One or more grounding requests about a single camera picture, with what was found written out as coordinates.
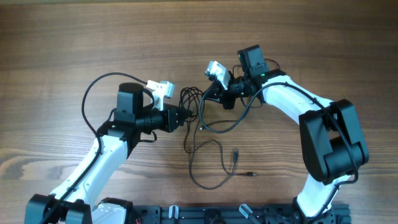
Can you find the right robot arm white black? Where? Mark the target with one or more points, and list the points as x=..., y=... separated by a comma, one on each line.
x=332, y=141

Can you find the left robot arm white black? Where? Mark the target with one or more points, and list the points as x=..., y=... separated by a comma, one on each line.
x=139, y=109

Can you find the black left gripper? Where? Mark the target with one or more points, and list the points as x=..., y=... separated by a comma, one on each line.
x=171, y=121

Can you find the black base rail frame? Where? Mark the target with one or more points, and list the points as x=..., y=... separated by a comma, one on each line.
x=190, y=215

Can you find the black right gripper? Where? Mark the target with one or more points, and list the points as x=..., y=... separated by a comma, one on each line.
x=221, y=95

